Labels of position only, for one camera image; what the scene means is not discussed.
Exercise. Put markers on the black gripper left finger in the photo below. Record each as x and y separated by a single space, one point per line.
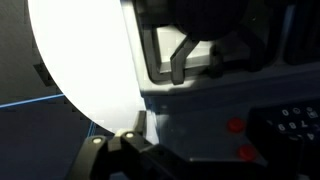
93 160

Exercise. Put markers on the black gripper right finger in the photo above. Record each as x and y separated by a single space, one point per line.
200 170

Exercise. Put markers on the white office machine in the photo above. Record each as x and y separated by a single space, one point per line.
200 126

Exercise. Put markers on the small orange round button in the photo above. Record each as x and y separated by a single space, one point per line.
236 125
247 152

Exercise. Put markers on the black keypad panel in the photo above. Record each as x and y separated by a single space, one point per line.
293 123

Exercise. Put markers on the black burner grate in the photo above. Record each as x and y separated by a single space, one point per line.
178 63

